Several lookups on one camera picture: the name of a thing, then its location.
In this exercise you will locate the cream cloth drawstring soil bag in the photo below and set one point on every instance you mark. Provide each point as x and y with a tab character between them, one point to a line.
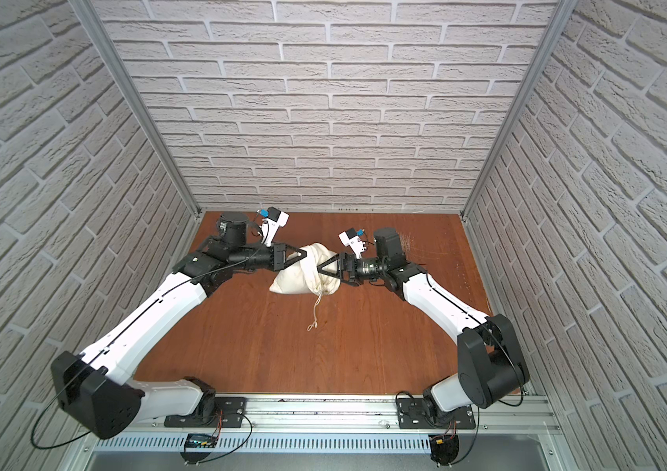
302	278

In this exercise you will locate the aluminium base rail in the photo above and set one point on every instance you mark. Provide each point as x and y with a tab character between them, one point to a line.
505	437

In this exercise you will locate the small electronics board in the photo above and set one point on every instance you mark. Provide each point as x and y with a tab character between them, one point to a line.
444	449
197	448

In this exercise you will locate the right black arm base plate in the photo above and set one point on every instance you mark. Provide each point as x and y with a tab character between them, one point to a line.
419	413

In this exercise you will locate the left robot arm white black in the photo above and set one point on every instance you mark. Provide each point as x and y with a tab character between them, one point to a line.
96	386

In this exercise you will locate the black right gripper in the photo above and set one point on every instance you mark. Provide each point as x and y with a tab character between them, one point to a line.
344	268

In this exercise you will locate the aluminium corner post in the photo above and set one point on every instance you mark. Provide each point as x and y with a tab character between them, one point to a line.
99	37
551	35

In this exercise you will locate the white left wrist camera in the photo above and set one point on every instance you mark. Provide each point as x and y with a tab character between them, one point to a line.
272	220

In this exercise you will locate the left aluminium corner post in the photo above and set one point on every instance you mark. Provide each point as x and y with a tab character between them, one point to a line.
99	37

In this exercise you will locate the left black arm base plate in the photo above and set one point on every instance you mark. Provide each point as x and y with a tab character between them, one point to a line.
212	412

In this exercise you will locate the white perforated vent strip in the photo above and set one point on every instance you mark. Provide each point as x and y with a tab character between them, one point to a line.
379	444

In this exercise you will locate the right small electronics board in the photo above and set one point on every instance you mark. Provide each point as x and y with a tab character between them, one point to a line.
444	449

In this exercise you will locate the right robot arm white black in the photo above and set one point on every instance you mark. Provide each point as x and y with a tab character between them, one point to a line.
490	361

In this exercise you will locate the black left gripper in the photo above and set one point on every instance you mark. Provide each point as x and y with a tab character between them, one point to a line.
278	256

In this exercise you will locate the left small electronics board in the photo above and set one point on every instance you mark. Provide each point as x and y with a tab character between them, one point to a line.
197	448

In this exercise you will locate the right aluminium corner post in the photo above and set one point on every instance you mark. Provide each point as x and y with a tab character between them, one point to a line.
551	35

